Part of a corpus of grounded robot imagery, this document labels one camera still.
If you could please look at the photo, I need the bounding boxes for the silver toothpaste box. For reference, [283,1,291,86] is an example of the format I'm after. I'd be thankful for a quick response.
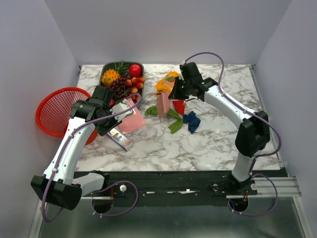
[106,128,133,152]

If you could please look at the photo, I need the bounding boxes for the pink hand brush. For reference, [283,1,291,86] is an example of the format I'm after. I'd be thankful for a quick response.
[157,92,170,119]

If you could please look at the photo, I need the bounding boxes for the pink plastic dustpan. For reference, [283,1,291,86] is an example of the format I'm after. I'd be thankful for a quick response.
[118,107,147,133]

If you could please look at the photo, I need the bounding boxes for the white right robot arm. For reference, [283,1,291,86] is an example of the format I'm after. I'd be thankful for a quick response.
[168,62,270,194]

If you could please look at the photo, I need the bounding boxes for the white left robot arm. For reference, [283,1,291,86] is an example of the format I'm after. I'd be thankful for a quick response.
[31,85,133,210]

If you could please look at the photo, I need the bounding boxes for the orange snack bag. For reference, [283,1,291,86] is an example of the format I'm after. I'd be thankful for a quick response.
[155,71,180,95]

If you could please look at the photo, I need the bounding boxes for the red paper scrap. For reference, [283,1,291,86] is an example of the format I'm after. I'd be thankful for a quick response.
[172,100,185,115]

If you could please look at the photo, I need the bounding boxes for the blue crumpled paper scrap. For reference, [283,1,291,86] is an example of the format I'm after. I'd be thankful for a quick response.
[183,111,201,134]

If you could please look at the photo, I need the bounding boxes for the dark green paper scrap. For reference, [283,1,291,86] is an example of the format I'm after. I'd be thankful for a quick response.
[144,105,184,135]

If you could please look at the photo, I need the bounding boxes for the purple toy grapes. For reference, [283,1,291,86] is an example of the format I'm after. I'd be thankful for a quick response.
[110,74,132,98]

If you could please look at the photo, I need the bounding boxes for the toy cherries bunch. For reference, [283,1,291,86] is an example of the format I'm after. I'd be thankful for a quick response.
[125,76,146,102]

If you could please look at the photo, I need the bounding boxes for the red toy apple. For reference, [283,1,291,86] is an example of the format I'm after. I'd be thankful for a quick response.
[129,64,143,77]

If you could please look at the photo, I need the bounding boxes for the toy pineapple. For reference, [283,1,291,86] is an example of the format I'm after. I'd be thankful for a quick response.
[101,60,129,87]

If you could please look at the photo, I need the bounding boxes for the red mesh waste basket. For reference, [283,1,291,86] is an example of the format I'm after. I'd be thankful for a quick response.
[35,87,91,139]

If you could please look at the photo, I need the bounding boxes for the grey fruit tray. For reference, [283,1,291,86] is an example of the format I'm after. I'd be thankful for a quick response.
[99,60,146,105]

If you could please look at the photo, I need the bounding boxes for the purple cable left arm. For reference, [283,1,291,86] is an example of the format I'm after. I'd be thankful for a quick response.
[41,93,143,223]

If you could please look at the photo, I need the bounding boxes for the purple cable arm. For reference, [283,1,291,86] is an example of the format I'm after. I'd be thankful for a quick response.
[182,52,282,218]
[41,93,143,223]

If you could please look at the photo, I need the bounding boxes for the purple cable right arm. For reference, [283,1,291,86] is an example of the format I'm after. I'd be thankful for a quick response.
[182,52,282,218]

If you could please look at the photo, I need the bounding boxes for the aluminium frame rail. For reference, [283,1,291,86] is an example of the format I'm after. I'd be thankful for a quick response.
[221,177,302,199]

